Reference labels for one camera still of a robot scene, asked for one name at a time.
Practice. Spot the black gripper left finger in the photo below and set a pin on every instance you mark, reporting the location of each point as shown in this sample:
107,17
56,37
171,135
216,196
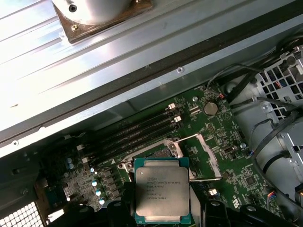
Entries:
127,208

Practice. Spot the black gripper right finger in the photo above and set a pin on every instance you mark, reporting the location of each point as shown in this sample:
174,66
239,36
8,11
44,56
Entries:
215,212

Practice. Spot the silver CPU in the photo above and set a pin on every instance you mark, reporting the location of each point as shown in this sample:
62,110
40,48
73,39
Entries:
162,189

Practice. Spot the metal socket cover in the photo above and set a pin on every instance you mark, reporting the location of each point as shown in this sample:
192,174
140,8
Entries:
209,156

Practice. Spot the black RAM slot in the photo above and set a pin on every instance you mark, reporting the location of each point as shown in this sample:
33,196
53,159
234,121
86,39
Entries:
142,142
142,127
142,134
142,120

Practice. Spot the CPU socket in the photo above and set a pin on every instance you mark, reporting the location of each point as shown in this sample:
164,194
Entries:
172,147

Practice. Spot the green motherboard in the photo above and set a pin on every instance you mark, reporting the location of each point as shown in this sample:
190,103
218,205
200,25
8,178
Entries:
236,189

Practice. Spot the grey metal drive cage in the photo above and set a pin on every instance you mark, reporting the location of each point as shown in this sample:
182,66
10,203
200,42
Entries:
286,142

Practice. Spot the coin cell battery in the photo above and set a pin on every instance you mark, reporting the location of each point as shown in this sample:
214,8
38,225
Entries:
210,108

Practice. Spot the black PC case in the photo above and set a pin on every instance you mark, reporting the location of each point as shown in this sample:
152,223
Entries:
154,94

